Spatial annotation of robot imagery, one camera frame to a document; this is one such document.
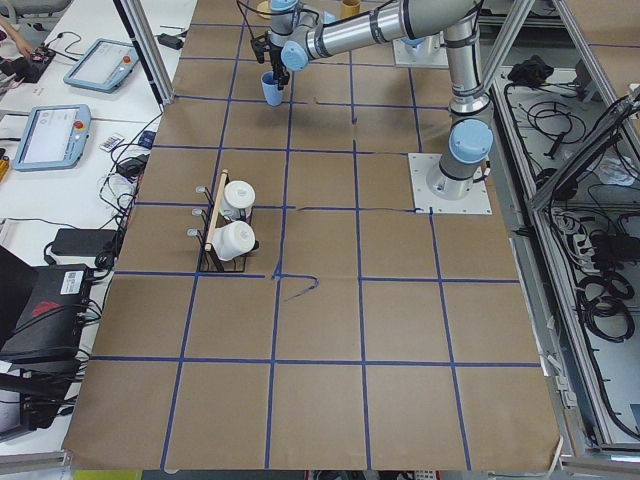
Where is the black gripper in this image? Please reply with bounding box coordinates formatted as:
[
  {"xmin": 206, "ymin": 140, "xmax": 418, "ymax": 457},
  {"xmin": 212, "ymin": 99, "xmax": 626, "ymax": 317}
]
[{"xmin": 250, "ymin": 31, "xmax": 290, "ymax": 90}]

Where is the light blue plastic cup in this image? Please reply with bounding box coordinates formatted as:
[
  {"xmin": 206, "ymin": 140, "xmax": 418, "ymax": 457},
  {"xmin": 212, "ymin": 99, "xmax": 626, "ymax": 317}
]
[{"xmin": 261, "ymin": 71, "xmax": 284, "ymax": 107}]

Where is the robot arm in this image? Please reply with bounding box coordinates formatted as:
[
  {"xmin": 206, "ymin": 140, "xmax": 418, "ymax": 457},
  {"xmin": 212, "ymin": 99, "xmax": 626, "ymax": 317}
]
[{"xmin": 251, "ymin": 0, "xmax": 494, "ymax": 201}]

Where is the bamboo chopstick holder cup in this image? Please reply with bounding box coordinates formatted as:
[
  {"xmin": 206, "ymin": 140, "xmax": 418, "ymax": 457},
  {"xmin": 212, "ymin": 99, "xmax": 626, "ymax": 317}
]
[{"xmin": 340, "ymin": 0, "xmax": 361, "ymax": 18}]

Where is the wooden mug tree stand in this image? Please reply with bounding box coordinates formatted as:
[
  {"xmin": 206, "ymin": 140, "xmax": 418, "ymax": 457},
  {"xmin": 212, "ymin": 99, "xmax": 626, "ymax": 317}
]
[{"xmin": 256, "ymin": 0, "xmax": 271, "ymax": 19}]

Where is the white mug far rack side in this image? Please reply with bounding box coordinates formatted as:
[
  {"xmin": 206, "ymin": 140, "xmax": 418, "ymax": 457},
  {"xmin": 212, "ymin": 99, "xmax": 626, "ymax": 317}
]
[{"xmin": 220, "ymin": 180, "xmax": 256, "ymax": 221}]

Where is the white mug near rack end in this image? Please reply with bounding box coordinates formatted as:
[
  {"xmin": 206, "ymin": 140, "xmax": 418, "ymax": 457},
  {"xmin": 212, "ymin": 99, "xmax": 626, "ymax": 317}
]
[{"xmin": 213, "ymin": 221, "xmax": 256, "ymax": 261}]

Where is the teach pendant far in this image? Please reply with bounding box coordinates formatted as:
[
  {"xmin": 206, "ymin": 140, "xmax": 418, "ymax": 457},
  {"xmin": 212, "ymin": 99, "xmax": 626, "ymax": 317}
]
[{"xmin": 63, "ymin": 38, "xmax": 139, "ymax": 93}]

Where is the teach pendant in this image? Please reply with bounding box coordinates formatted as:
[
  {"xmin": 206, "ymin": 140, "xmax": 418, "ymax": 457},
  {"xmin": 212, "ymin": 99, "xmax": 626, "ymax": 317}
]
[
  {"xmin": 11, "ymin": 104, "xmax": 91, "ymax": 171},
  {"xmin": 63, "ymin": 38, "xmax": 139, "ymax": 93}
]

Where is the remote control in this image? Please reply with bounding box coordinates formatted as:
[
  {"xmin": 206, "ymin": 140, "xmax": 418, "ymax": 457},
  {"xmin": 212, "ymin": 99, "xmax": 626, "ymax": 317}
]
[{"xmin": 99, "ymin": 133, "xmax": 125, "ymax": 152}]

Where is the teach pendant near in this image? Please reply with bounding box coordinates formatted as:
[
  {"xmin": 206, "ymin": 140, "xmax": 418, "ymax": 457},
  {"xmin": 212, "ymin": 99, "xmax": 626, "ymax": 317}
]
[{"xmin": 11, "ymin": 104, "xmax": 91, "ymax": 171}]

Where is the black power adapter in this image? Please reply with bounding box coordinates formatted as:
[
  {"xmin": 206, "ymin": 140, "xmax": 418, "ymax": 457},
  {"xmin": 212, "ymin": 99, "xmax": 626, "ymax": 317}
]
[{"xmin": 50, "ymin": 228, "xmax": 116, "ymax": 257}]

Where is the black computer box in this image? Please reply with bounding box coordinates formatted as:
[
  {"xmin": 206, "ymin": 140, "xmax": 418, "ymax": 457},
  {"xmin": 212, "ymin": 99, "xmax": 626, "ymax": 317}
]
[{"xmin": 1, "ymin": 248, "xmax": 92, "ymax": 375}]

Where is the wooden rack handle rod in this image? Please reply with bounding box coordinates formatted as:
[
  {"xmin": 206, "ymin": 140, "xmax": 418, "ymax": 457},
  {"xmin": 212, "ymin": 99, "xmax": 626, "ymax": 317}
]
[{"xmin": 204, "ymin": 169, "xmax": 229, "ymax": 252}]

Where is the aluminium frame post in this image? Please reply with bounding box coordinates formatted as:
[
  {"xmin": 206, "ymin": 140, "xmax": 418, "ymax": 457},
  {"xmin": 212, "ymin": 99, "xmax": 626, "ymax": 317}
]
[{"xmin": 113, "ymin": 0, "xmax": 174, "ymax": 106}]

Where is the black wire mug rack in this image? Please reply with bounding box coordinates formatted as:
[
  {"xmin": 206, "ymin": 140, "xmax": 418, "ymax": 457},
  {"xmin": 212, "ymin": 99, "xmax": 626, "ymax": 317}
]
[{"xmin": 186, "ymin": 180, "xmax": 259, "ymax": 273}]

